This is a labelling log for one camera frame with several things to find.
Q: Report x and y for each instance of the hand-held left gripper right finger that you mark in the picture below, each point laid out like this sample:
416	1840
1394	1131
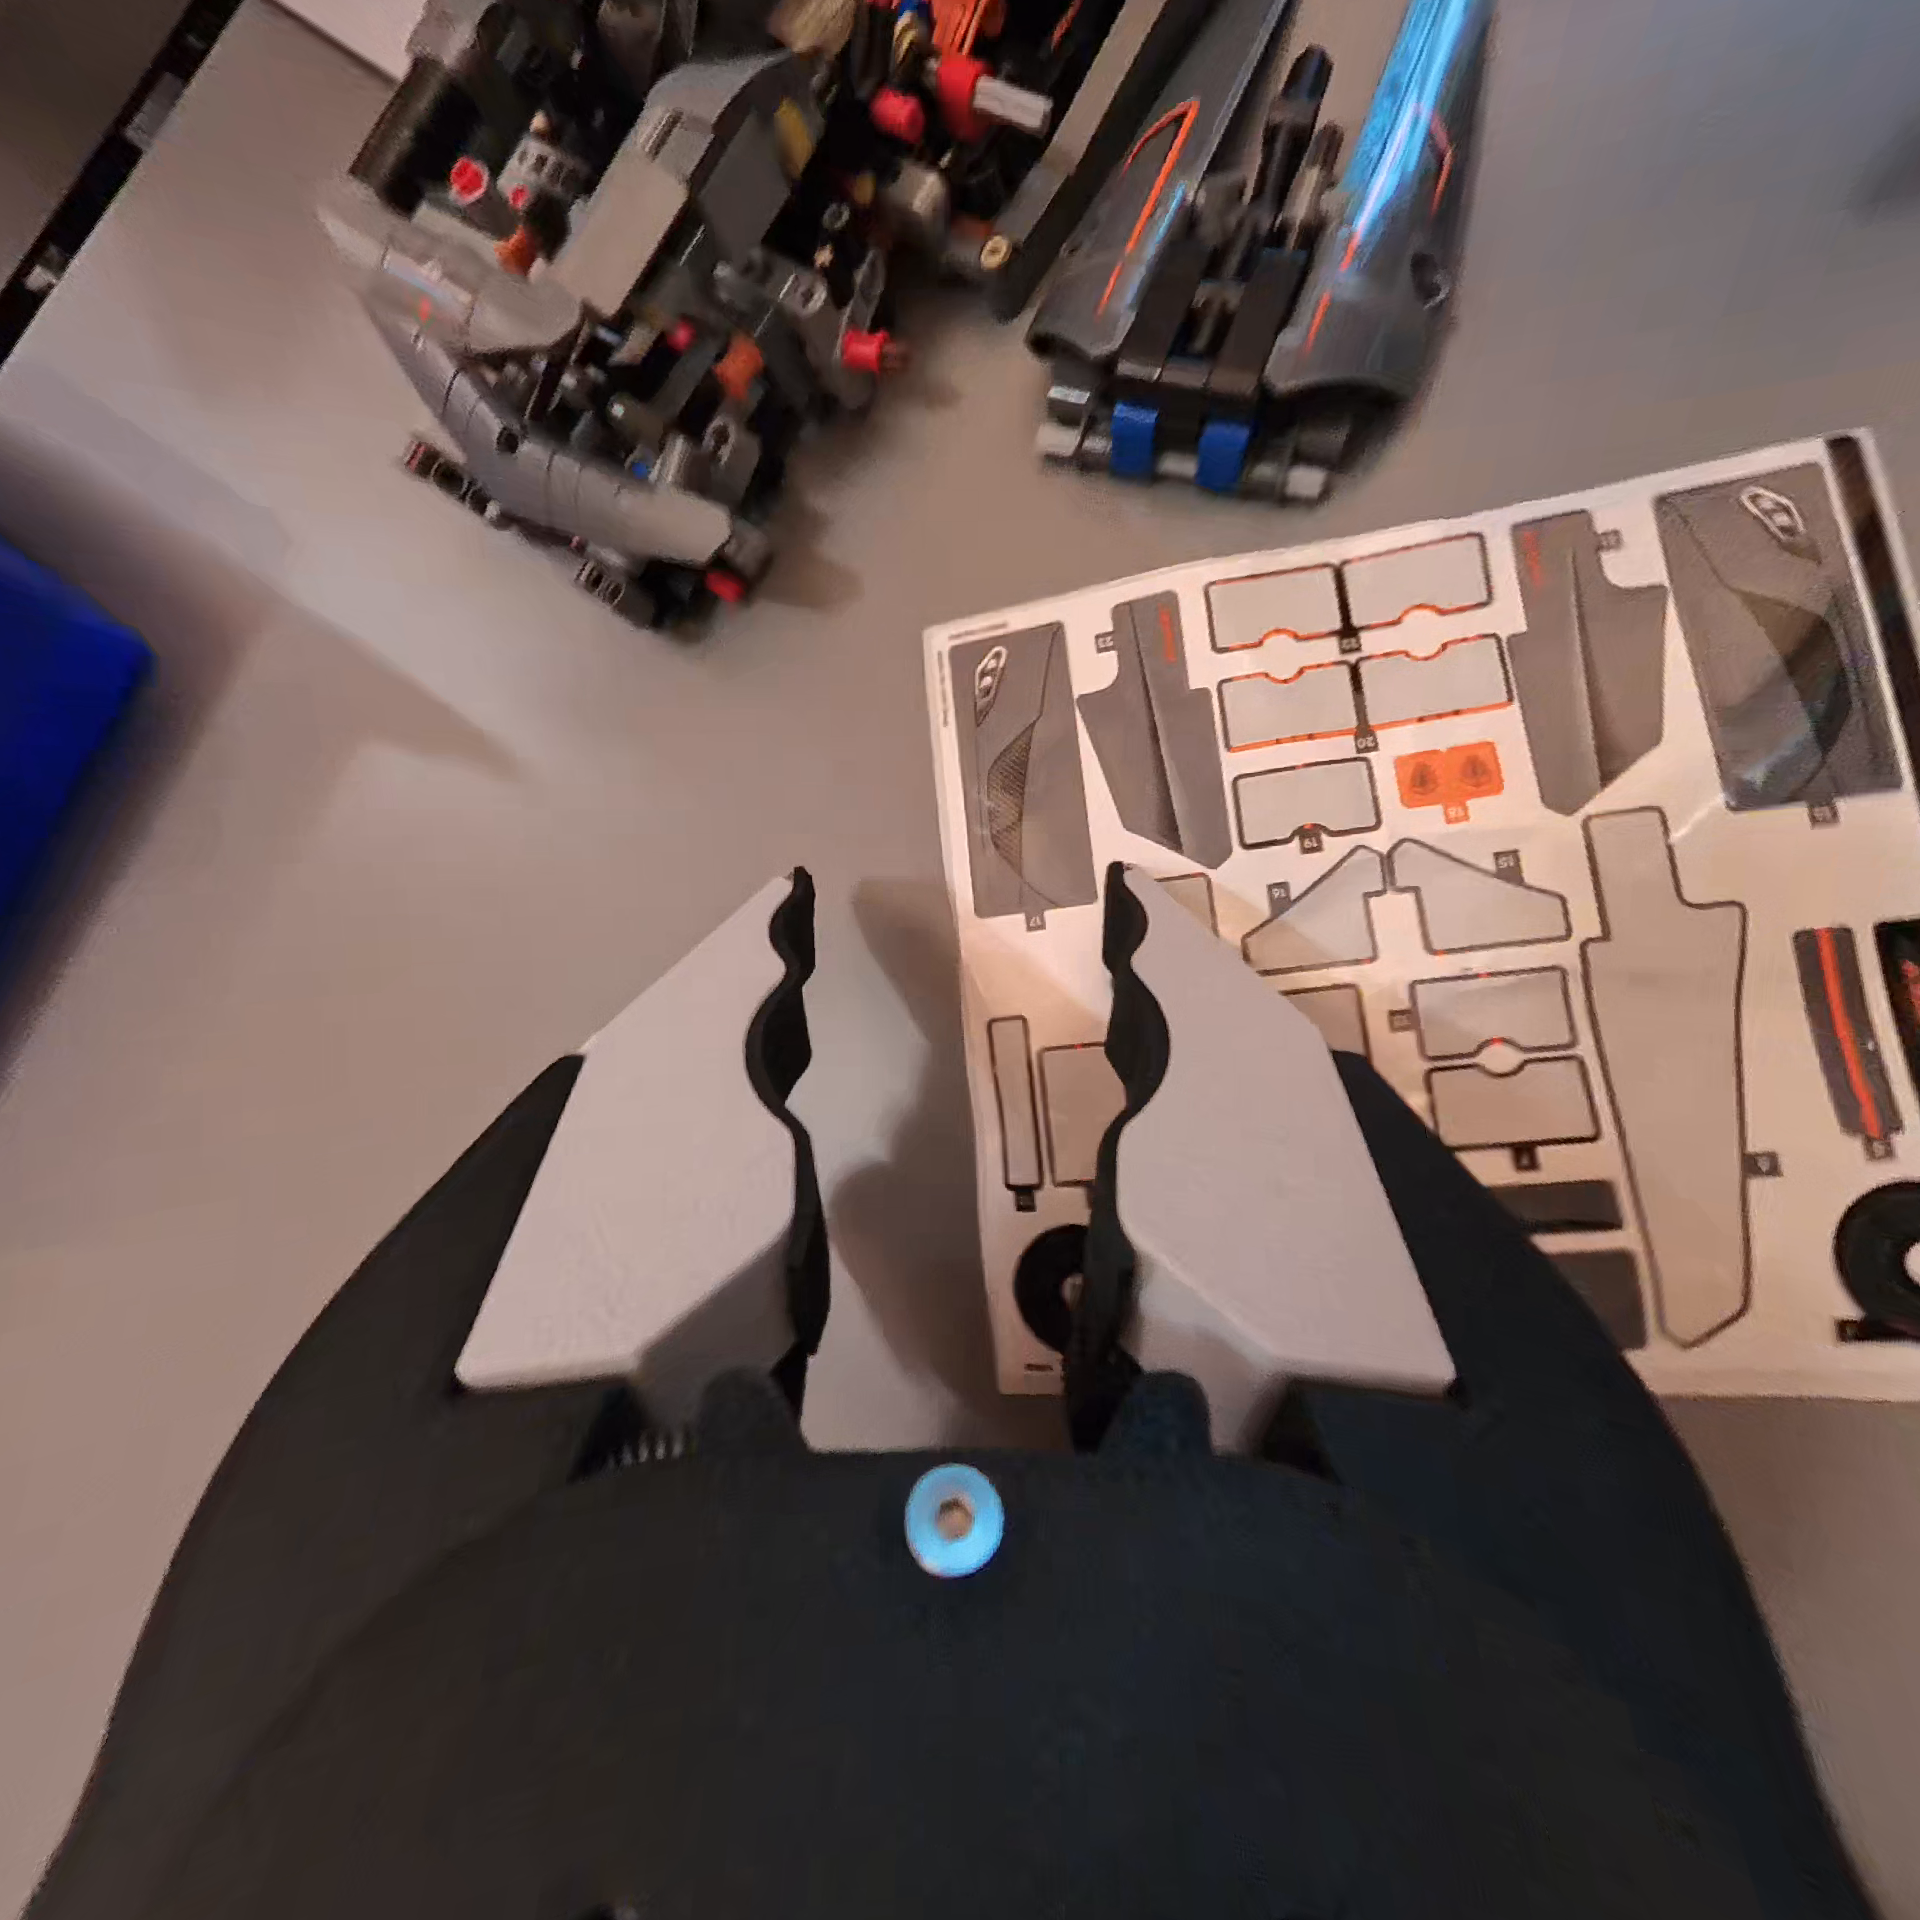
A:
1275	1215

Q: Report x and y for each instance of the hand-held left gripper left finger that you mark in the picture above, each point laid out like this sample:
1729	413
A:
644	1201

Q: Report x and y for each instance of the grey blue lego panel assembly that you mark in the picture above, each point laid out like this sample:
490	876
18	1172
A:
1348	300

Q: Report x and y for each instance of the lego sticker sheet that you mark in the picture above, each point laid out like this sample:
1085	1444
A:
1651	1049

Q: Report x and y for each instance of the large lego car chassis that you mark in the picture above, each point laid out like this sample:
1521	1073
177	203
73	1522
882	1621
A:
675	224

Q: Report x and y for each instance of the blue storage bin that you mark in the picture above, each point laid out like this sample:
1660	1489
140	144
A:
60	720

